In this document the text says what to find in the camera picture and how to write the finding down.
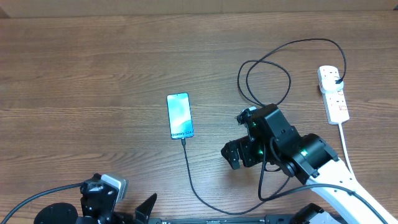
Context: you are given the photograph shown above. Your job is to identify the black USB charging cable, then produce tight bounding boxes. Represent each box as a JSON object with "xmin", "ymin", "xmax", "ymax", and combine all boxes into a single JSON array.
[{"xmin": 180, "ymin": 38, "xmax": 348, "ymax": 216}]

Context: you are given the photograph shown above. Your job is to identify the blue Galaxy smartphone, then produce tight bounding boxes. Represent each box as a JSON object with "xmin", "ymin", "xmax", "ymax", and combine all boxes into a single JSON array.
[{"xmin": 167, "ymin": 93, "xmax": 194, "ymax": 139}]

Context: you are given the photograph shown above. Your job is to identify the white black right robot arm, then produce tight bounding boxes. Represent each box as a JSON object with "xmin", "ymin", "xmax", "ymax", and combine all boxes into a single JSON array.
[{"xmin": 221, "ymin": 104, "xmax": 397, "ymax": 223}]

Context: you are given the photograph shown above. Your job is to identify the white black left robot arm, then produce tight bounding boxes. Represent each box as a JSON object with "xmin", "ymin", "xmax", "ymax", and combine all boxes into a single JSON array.
[{"xmin": 34, "ymin": 174, "xmax": 157, "ymax": 224}]

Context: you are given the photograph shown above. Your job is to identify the white charger plug adapter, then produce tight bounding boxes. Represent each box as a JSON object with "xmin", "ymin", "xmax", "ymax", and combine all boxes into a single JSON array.
[{"xmin": 319, "ymin": 77, "xmax": 344, "ymax": 93}]

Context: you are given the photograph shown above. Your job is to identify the white power strip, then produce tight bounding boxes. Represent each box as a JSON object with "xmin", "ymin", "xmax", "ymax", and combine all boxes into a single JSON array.
[{"xmin": 317, "ymin": 65, "xmax": 349, "ymax": 124}]

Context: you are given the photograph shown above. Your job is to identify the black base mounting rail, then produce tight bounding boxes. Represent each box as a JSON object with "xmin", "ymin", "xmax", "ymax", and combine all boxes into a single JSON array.
[{"xmin": 133, "ymin": 203, "xmax": 343, "ymax": 224}]

